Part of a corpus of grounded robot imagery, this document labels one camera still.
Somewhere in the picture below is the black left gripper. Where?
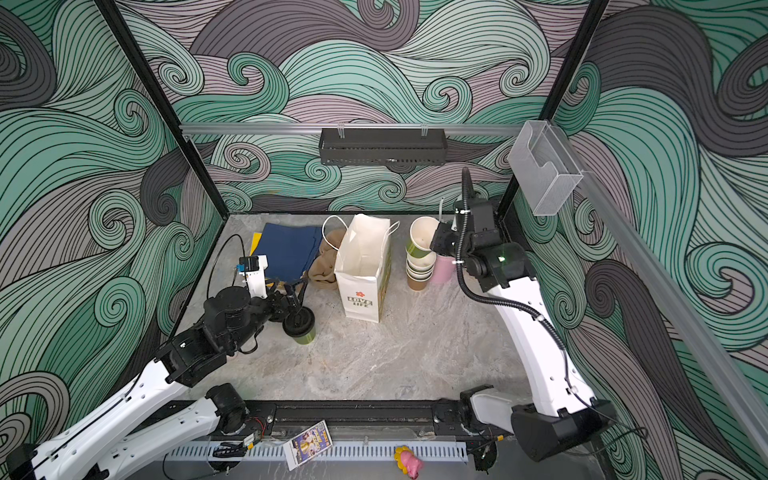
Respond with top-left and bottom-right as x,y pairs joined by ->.
227,275 -> 306,355

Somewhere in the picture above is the black plastic cup lid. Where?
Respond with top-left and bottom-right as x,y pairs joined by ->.
282,307 -> 315,339

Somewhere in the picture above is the green paper coffee cup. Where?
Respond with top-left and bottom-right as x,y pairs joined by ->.
294,327 -> 316,345

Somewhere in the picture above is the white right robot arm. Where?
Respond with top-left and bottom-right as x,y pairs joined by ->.
426,219 -> 618,461

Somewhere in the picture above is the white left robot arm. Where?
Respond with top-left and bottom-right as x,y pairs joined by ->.
6,286 -> 295,479

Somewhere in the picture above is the white paper takeout bag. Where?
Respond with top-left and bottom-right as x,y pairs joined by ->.
321,214 -> 400,323

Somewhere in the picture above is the pink straw holder cup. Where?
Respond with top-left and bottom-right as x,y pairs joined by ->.
430,255 -> 455,285

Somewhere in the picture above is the stack of green paper cups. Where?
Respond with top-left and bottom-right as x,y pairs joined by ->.
406,252 -> 437,291

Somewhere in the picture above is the navy blue napkin stack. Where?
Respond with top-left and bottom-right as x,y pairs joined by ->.
255,223 -> 322,283

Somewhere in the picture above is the brown cup sleeve pile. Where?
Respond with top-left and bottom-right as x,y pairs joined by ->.
308,229 -> 345,290

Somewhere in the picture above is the colourful picture card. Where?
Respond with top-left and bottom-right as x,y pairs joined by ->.
283,420 -> 333,471

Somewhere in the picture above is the pink yellow toy figure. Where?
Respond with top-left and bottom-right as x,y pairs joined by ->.
394,446 -> 424,480

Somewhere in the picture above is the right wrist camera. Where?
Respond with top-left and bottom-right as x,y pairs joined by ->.
454,199 -> 497,232

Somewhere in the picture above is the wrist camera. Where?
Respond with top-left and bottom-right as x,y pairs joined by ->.
454,199 -> 497,232
238,255 -> 268,299

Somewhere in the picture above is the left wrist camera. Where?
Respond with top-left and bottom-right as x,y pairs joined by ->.
238,255 -> 268,299

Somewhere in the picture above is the black corner frame post right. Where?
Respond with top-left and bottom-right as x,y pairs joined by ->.
497,1 -> 608,216

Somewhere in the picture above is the black corner frame post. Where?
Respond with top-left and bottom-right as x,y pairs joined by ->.
497,1 -> 608,216
94,0 -> 229,221

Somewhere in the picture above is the clear acrylic wall holder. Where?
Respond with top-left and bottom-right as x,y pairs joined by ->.
507,120 -> 583,217

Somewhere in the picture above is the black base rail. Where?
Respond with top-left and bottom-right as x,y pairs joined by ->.
143,398 -> 517,439

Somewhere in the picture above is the black wall shelf tray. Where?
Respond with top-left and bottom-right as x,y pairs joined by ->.
318,129 -> 448,166

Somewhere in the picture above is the aluminium wall rail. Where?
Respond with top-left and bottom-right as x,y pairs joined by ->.
179,122 -> 523,137

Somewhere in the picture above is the white slotted cable duct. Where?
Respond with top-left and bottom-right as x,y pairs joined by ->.
164,440 -> 469,464

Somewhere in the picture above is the black corner frame post left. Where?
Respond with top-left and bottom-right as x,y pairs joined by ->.
94,0 -> 229,221

